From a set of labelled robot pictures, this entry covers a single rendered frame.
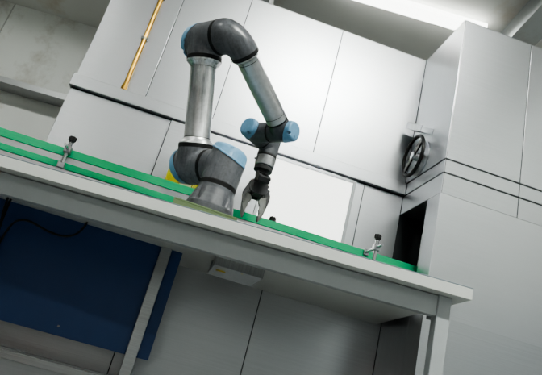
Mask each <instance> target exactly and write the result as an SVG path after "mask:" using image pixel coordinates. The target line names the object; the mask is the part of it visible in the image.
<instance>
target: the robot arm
mask: <svg viewBox="0 0 542 375"><path fill-rule="evenodd" d="M181 49H183V53H184V55H185V56H186V61H187V62H188V64H189V65H190V79H189V89H188V97H187V106H186V122H185V130H184V137H183V139H182V140H180V141H179V142H178V149H177V150H176V151H174V152H173V154H172V155H171V157H170V159H169V169H170V172H171V174H172V175H173V177H174V178H175V179H176V180H177V181H178V182H180V183H182V184H187V185H198V186H197V187H196V189H195V190H194V191H193V192H192V194H191V195H190V196H189V197H188V198H187V199H186V201H189V202H193V203H196V204H198V205H200V206H204V207H207V208H210V209H212V210H216V211H219V212H222V213H224V214H227V215H230V216H233V204H234V197H235V194H236V191H237V188H238V185H239V183H240V179H241V177H242V175H243V172H244V170H245V165H246V163H247V157H246V155H245V154H244V153H243V152H242V151H241V150H239V149H238V148H237V147H235V146H233V145H231V144H228V143H225V142H221V141H218V142H215V144H212V143H211V141H210V137H211V120H212V111H213V101H214V92H215V75H216V69H217V68H218V67H219V66H220V65H221V64H222V56H225V55H227V56H229V57H230V58H231V61H232V63H233V64H235V65H238V67H239V69H240V72H241V73H242V75H243V77H244V80H245V81H246V83H247V85H248V88H249V89H250V91H251V93H252V96H253V97H254V99H255V101H256V104H257V105H258V107H259V109H260V111H261V113H262V115H263V117H264V119H265V122H266V123H259V122H258V121H257V120H255V119H254V118H248V119H245V120H244V121H243V122H242V124H241V126H240V132H241V134H242V135H243V136H244V137H245V139H247V140H249V141H250V142H251V143H252V144H254V145H255V146H256V147H257V148H259V149H258V153H257V155H256V156H255V158H254V159H255V160H256V161H255V164H254V171H255V172H256V174H255V175H256V176H255V178H253V179H251V180H250V182H249V183H248V184H247V186H246V187H245V188H244V190H243V193H242V201H241V204H240V216H241V217H243V215H244V213H245V209H246V207H247V206H248V203H249V202H250V201H251V199H254V200H257V201H258V205H259V210H258V216H257V217H256V221H257V222H258V221H259V220H260V219H261V217H262V216H263V214H264V212H265V209H266V207H267V205H268V204H269V200H270V190H269V183H270V182H271V177H270V176H269V175H271V174H272V171H273V169H274V165H275V162H276V159H277V154H278V150H279V148H280V146H281V143H289V142H294V141H296V140H297V139H298V137H299V133H300V129H299V125H298V124H297V123H296V122H295V121H291V120H290V121H289V120H288V118H287V116H286V113H285V111H284V110H283V108H282V105H281V103H280V101H279V99H278V97H277V94H276V92H275V90H274V88H273V86H272V83H271V81H270V80H269V77H268V75H267V73H266V71H265V68H264V66H263V64H262V63H261V59H260V57H259V56H258V53H259V48H258V47H257V45H256V42H255V40H254V39H253V37H252V36H251V35H250V33H249V32H248V31H247V30H246V29H245V28H244V27H243V26H242V25H241V24H239V23H238V22H236V21H235V20H233V19H229V18H220V19H215V20H211V21H206V22H200V23H196V24H194V25H191V26H189V27H187V28H186V29H185V30H184V32H183V34H182V37H181Z"/></svg>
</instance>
